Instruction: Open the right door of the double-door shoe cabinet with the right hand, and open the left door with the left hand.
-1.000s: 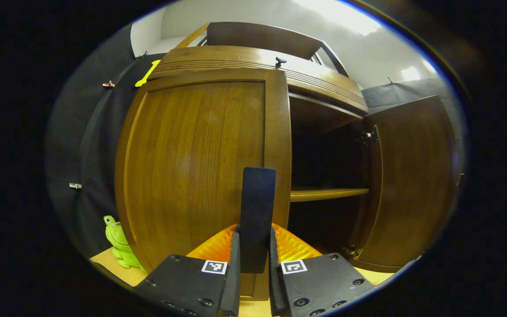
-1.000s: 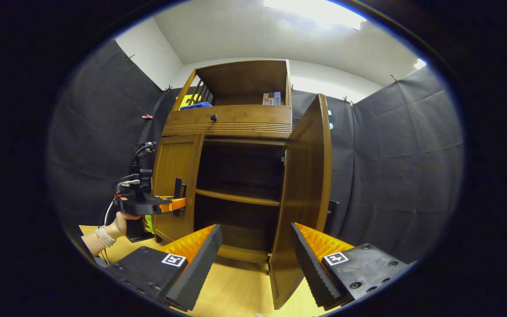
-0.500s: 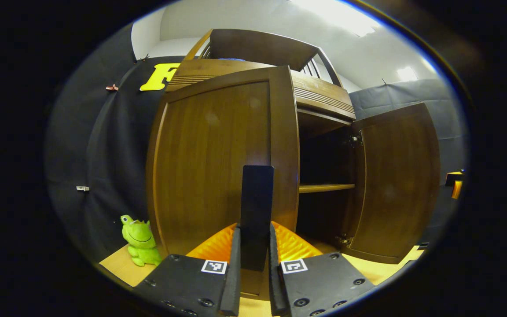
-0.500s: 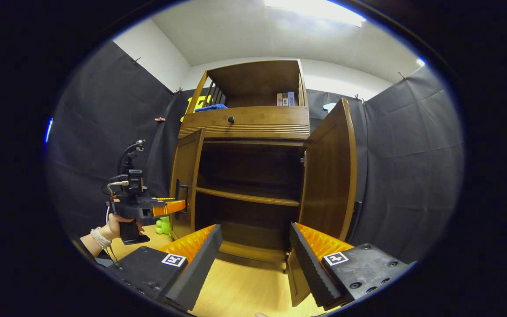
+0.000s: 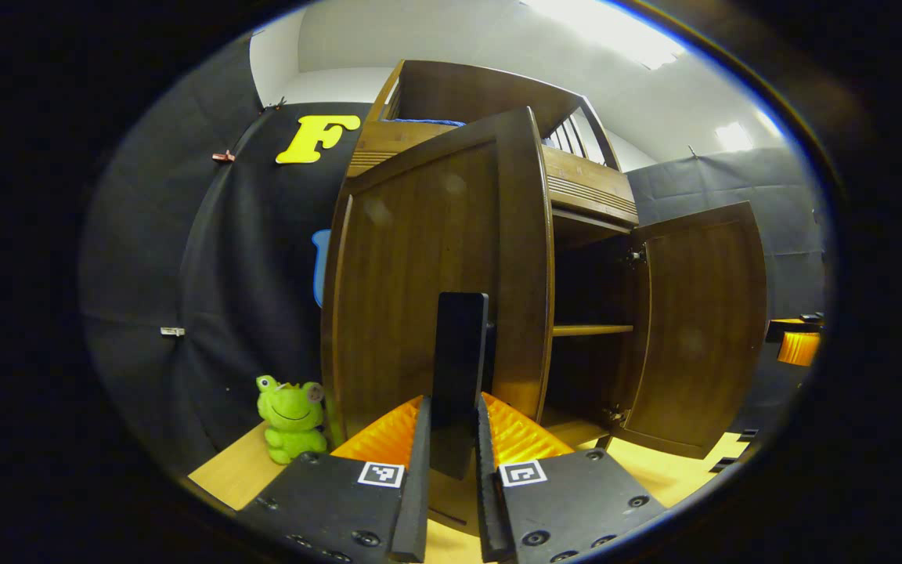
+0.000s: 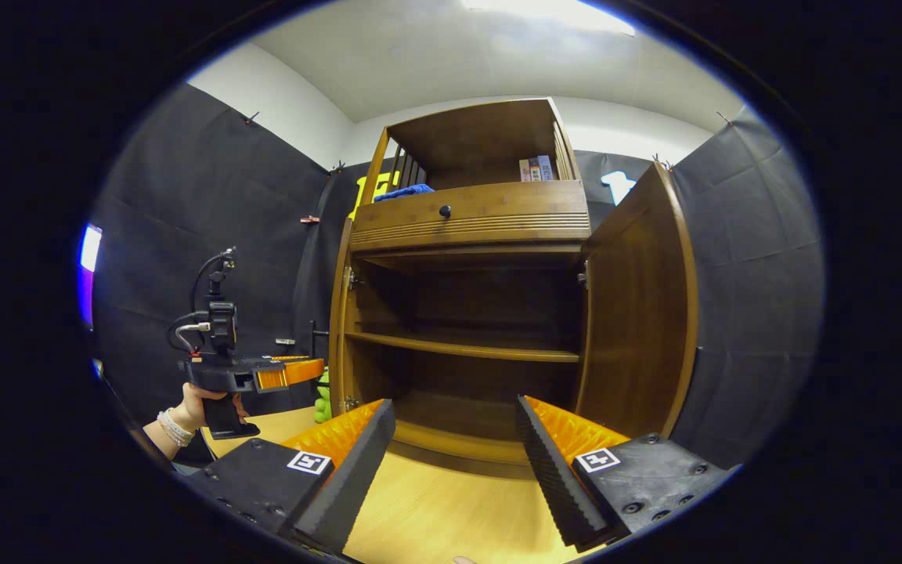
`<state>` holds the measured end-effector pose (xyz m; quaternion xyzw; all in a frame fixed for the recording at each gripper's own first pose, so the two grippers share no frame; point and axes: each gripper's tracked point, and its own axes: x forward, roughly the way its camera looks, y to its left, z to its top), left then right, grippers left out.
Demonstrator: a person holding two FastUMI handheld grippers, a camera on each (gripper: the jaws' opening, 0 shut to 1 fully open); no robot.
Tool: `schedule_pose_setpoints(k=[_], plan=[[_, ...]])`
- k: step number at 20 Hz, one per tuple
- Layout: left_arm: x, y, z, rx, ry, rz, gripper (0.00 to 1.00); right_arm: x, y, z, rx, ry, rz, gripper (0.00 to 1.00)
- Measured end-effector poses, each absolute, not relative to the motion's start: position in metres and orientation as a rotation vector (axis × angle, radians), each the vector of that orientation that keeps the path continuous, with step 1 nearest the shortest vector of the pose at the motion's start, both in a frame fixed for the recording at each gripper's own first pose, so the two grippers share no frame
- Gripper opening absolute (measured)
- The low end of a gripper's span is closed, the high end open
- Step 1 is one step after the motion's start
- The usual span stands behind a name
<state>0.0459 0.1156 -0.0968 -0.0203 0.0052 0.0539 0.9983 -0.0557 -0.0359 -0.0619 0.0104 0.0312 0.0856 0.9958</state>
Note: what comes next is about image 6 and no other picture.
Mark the blue cloth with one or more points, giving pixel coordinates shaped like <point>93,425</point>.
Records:
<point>404,191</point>

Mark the green frog toy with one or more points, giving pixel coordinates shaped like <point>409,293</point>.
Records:
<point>323,399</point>

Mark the wooden cabinet door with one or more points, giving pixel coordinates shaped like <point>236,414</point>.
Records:
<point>340,313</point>
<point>639,313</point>

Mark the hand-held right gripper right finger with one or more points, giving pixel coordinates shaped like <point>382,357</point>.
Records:
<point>553,470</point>

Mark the wooden shoe cabinet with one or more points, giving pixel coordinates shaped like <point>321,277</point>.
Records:
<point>467,227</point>

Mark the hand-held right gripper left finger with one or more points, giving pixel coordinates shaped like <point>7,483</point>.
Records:
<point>353,478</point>

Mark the row of upright books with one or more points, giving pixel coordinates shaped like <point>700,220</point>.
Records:
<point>537,169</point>

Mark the wooden cabinet drawer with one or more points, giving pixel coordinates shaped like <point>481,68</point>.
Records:
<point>474,215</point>

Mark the large ceiling light panel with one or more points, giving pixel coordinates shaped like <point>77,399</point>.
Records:
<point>553,12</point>

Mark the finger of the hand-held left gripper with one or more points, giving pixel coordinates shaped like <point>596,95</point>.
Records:
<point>298,372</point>
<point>293,359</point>

